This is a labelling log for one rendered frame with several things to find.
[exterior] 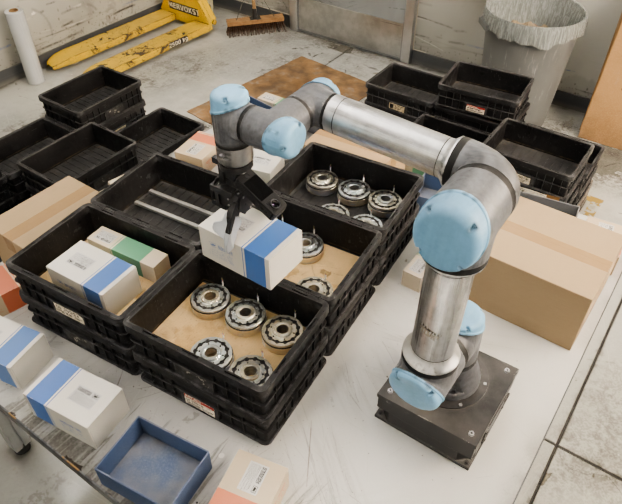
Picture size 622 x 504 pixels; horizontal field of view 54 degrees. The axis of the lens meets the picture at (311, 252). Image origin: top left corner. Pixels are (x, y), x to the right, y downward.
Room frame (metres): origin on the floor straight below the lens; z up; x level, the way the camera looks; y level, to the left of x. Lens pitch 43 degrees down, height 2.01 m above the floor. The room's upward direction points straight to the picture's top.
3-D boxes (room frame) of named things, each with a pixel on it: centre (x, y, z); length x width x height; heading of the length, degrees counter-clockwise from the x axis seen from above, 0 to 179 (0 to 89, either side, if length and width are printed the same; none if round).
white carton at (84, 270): (1.14, 0.57, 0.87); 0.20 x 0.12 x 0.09; 59
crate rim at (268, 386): (0.97, 0.20, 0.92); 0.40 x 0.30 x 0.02; 60
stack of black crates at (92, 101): (2.72, 1.07, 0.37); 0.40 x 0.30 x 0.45; 145
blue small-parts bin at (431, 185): (1.67, -0.46, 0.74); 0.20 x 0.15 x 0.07; 65
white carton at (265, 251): (1.04, 0.14, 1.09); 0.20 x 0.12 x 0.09; 55
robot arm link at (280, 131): (1.01, 0.06, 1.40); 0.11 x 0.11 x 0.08; 54
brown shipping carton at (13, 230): (1.44, 0.78, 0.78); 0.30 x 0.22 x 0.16; 144
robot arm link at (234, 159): (1.05, 0.16, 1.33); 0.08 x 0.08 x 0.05
